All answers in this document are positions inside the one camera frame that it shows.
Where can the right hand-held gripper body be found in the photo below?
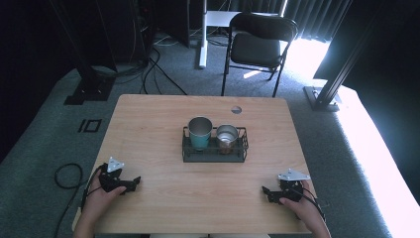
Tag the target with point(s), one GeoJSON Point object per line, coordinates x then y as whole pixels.
{"type": "Point", "coordinates": [290, 190]}

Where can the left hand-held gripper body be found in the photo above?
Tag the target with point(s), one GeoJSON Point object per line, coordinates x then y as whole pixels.
{"type": "Point", "coordinates": [110, 181]}

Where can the brown metal cup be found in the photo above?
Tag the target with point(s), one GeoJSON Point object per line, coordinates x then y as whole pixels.
{"type": "Point", "coordinates": [227, 140]}

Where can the teal metal cup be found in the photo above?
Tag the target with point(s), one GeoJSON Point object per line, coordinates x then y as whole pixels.
{"type": "Point", "coordinates": [200, 137]}

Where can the person's right hand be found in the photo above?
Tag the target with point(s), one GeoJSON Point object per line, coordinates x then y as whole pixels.
{"type": "Point", "coordinates": [303, 208]}

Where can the person's left hand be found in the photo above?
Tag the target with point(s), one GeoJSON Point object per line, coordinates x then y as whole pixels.
{"type": "Point", "coordinates": [99, 201]}

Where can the black metal stand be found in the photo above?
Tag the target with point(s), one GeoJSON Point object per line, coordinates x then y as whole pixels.
{"type": "Point", "coordinates": [325, 95]}
{"type": "Point", "coordinates": [89, 86]}

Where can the black folding chair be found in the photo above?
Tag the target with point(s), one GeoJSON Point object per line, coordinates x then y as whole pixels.
{"type": "Point", "coordinates": [256, 49]}

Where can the dark cabinet panel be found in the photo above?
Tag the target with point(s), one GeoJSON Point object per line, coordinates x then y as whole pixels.
{"type": "Point", "coordinates": [173, 20]}

